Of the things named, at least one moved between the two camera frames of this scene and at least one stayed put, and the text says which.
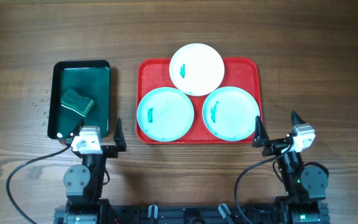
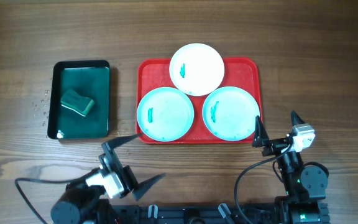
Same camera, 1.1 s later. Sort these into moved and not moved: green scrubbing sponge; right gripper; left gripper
Moved: left gripper
Not moved: right gripper; green scrubbing sponge
